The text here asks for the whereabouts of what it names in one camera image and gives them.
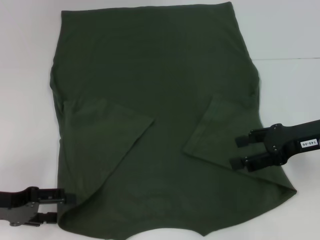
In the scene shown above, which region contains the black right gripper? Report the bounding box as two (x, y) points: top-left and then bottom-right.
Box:
(229, 119), (320, 173)

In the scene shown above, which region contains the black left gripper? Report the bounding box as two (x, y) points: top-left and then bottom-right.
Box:
(0, 186), (77, 227)

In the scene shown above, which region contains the dark green shirt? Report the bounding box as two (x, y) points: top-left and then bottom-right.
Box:
(48, 1), (298, 240)

